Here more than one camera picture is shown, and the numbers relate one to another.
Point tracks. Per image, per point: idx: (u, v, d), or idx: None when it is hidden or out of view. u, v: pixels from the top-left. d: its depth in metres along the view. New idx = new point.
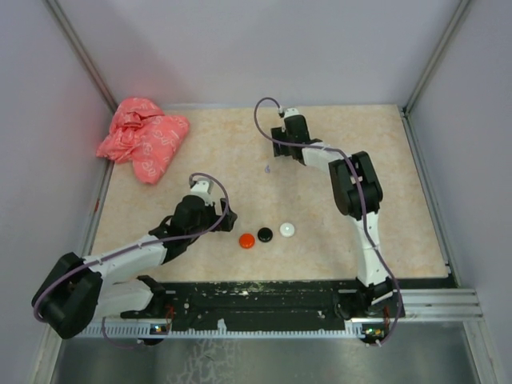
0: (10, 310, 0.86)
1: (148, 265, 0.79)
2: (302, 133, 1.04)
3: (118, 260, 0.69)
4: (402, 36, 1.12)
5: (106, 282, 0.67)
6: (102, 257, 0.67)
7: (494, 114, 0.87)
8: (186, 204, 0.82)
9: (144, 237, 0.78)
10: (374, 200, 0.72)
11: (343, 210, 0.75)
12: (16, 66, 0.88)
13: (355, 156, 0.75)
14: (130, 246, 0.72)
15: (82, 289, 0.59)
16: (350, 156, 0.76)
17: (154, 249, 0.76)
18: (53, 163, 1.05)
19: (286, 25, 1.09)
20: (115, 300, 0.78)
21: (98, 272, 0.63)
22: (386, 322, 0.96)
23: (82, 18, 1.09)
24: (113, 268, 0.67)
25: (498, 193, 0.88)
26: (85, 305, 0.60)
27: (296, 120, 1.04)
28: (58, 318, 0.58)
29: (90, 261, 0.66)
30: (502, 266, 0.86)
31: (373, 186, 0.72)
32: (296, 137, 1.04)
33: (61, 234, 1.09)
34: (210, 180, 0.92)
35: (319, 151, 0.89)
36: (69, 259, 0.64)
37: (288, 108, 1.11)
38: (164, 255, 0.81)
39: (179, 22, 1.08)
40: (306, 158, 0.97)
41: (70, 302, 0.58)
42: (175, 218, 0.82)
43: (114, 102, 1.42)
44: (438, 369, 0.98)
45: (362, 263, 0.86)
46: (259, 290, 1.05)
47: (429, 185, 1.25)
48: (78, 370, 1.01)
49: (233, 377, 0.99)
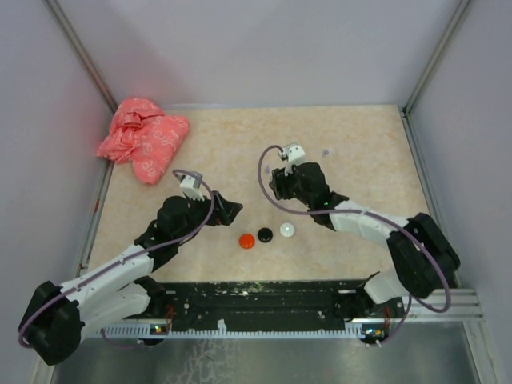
0: (10, 310, 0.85)
1: (136, 276, 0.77)
2: (324, 190, 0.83)
3: (97, 282, 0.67)
4: (402, 37, 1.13)
5: (89, 305, 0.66)
6: (79, 282, 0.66)
7: (494, 114, 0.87)
8: (167, 210, 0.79)
9: (130, 250, 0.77)
10: (452, 269, 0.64)
11: (416, 291, 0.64)
12: (17, 67, 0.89)
13: (414, 220, 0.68)
14: (110, 265, 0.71)
15: (60, 320, 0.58)
16: (406, 222, 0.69)
17: (138, 263, 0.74)
18: (52, 164, 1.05)
19: (287, 25, 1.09)
20: (109, 313, 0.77)
21: (75, 302, 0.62)
22: (386, 322, 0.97)
23: (82, 19, 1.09)
24: (91, 292, 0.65)
25: (498, 193, 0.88)
26: (67, 333, 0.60)
27: (316, 175, 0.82)
28: (44, 346, 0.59)
29: (66, 289, 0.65)
30: (502, 266, 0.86)
31: (447, 254, 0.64)
32: (316, 194, 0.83)
33: (61, 236, 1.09)
34: (197, 176, 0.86)
35: (358, 216, 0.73)
36: (46, 287, 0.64)
37: (289, 146, 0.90)
38: (153, 264, 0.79)
39: (178, 23, 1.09)
40: (338, 224, 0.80)
41: (50, 333, 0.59)
42: (158, 225, 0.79)
43: (114, 102, 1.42)
44: (438, 368, 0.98)
45: (378, 290, 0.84)
46: (259, 290, 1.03)
47: (429, 185, 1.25)
48: (79, 370, 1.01)
49: (233, 377, 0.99)
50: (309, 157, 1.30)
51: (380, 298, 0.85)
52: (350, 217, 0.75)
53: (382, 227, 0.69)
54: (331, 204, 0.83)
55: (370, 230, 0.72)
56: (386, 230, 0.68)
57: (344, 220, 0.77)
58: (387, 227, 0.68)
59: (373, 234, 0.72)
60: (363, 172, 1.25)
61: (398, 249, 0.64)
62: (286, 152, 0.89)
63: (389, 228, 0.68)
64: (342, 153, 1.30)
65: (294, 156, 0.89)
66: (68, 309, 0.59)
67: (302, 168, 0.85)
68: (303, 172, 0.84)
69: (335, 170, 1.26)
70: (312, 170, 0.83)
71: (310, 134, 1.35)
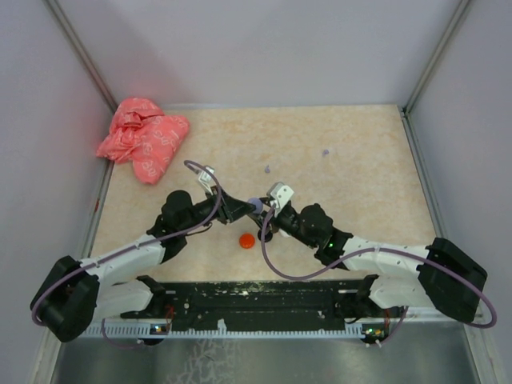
0: (10, 309, 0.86)
1: (147, 265, 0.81)
2: (331, 232, 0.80)
3: (115, 262, 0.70)
4: (402, 36, 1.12)
5: (105, 283, 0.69)
6: (98, 259, 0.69)
7: (494, 113, 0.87)
8: (170, 205, 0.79)
9: (141, 238, 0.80)
10: (481, 282, 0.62)
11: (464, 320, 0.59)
12: (17, 67, 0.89)
13: (434, 247, 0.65)
14: (127, 246, 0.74)
15: (81, 292, 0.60)
16: (427, 250, 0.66)
17: (151, 249, 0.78)
18: (53, 163, 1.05)
19: (287, 25, 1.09)
20: (115, 302, 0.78)
21: (95, 275, 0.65)
22: (386, 322, 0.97)
23: (82, 18, 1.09)
24: (110, 269, 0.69)
25: (498, 191, 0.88)
26: (83, 309, 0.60)
27: (326, 223, 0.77)
28: (57, 322, 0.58)
29: (86, 264, 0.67)
30: (501, 266, 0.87)
31: (475, 271, 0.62)
32: (325, 240, 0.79)
33: (61, 235, 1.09)
34: (206, 169, 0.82)
35: (374, 254, 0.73)
36: (65, 262, 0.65)
37: (276, 190, 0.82)
38: (163, 254, 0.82)
39: (178, 22, 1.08)
40: (353, 264, 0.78)
41: (68, 306, 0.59)
42: (164, 219, 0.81)
43: (114, 102, 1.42)
44: (439, 369, 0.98)
45: (387, 297, 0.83)
46: (259, 290, 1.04)
47: (429, 185, 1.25)
48: (79, 370, 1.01)
49: (233, 377, 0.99)
50: (310, 156, 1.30)
51: (386, 303, 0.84)
52: (367, 256, 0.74)
53: (404, 262, 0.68)
54: (338, 245, 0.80)
55: (392, 266, 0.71)
56: (411, 263, 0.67)
57: (361, 260, 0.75)
58: (411, 261, 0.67)
59: (396, 269, 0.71)
60: (363, 172, 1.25)
61: (431, 285, 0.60)
62: (277, 198, 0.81)
63: (414, 263, 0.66)
64: (342, 152, 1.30)
65: (286, 198, 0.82)
66: (87, 282, 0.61)
67: (308, 214, 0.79)
68: (313, 221, 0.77)
69: (336, 170, 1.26)
70: (320, 218, 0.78)
71: (310, 133, 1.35)
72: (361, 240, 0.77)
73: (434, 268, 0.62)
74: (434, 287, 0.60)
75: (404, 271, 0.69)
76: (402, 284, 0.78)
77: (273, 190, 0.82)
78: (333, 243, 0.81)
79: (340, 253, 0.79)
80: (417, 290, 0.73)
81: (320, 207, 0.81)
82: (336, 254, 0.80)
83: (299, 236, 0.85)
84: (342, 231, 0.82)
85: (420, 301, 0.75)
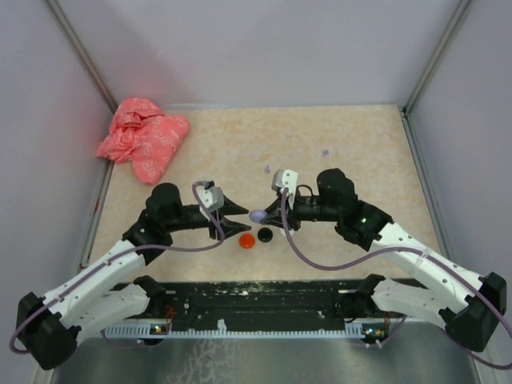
0: (12, 309, 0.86)
1: (130, 274, 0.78)
2: (351, 199, 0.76)
3: (81, 290, 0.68)
4: (402, 37, 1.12)
5: (74, 314, 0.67)
6: (62, 293, 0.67)
7: (494, 112, 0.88)
8: (154, 198, 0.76)
9: (117, 246, 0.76)
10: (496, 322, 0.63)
11: (469, 348, 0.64)
12: (18, 68, 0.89)
13: (488, 282, 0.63)
14: (96, 267, 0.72)
15: (44, 334, 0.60)
16: (480, 282, 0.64)
17: (125, 262, 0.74)
18: (52, 162, 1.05)
19: (287, 25, 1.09)
20: (102, 320, 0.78)
21: (57, 314, 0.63)
22: (386, 322, 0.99)
23: (82, 18, 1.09)
24: (75, 300, 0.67)
25: (498, 190, 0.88)
26: (54, 343, 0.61)
27: (345, 186, 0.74)
28: (38, 356, 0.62)
29: (50, 300, 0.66)
30: (501, 266, 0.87)
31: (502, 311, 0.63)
32: (344, 208, 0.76)
33: (60, 234, 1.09)
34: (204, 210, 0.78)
35: (419, 258, 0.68)
36: (29, 299, 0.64)
37: (281, 176, 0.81)
38: (143, 259, 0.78)
39: (178, 22, 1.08)
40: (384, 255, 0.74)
41: (40, 345, 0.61)
42: (148, 214, 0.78)
43: (114, 102, 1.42)
44: (439, 369, 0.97)
45: (390, 302, 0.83)
46: (259, 290, 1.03)
47: (429, 185, 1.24)
48: (78, 370, 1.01)
49: (233, 377, 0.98)
50: (309, 156, 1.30)
51: (386, 306, 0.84)
52: (409, 257, 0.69)
53: (453, 284, 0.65)
54: (370, 223, 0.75)
55: (428, 278, 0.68)
56: (460, 291, 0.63)
57: (398, 256, 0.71)
58: (460, 287, 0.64)
59: (433, 283, 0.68)
60: (362, 172, 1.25)
61: (476, 320, 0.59)
62: (282, 185, 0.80)
63: (462, 290, 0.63)
64: (342, 152, 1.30)
65: (290, 183, 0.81)
66: (50, 322, 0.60)
67: (326, 178, 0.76)
68: (329, 182, 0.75)
69: None
70: (339, 182, 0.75)
71: (310, 133, 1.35)
72: (402, 234, 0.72)
73: (484, 305, 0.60)
74: (477, 323, 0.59)
75: (446, 292, 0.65)
76: (413, 295, 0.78)
77: (277, 178, 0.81)
78: (366, 219, 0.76)
79: (375, 237, 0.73)
80: (430, 305, 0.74)
81: (341, 172, 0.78)
82: (372, 235, 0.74)
83: (321, 213, 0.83)
84: (370, 206, 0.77)
85: (427, 317, 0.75)
